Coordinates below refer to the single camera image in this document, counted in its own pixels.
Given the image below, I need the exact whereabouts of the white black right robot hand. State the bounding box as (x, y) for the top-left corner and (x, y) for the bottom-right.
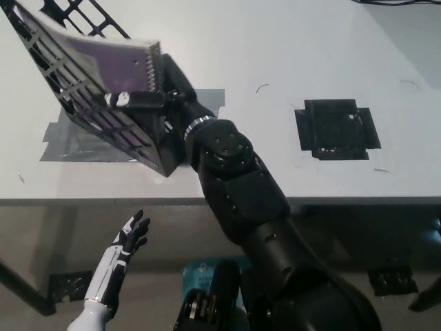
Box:
(104, 54), (215, 139)

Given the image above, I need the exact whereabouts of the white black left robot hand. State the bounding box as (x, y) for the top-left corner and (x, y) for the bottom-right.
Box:
(85, 210), (151, 306)

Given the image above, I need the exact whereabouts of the purple spiral notebook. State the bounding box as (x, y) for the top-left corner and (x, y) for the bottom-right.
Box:
(13, 5), (163, 163)

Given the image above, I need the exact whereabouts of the black slanted desk leg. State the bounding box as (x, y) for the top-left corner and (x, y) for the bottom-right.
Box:
(0, 261), (57, 317)

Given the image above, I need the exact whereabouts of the black teal robot torso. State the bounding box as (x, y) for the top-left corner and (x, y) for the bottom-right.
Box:
(175, 257), (258, 331)

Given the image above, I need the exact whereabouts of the black lattice magazine holder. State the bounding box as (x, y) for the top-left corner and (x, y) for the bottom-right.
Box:
(0, 0), (189, 179)

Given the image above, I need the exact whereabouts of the black tape square patch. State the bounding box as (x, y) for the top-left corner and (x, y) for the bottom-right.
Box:
(294, 99), (382, 161)

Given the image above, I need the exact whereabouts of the dark blue rounded object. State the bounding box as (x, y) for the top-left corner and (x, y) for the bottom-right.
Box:
(418, 217), (441, 252)

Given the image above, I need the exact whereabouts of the dark chair leg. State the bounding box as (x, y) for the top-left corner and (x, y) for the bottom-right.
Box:
(409, 281), (441, 313)

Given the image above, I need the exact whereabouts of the grey duct tape patch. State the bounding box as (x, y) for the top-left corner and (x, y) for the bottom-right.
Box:
(39, 88), (227, 163)

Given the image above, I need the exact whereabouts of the black cable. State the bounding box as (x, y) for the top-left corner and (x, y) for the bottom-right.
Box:
(351, 0), (441, 6)

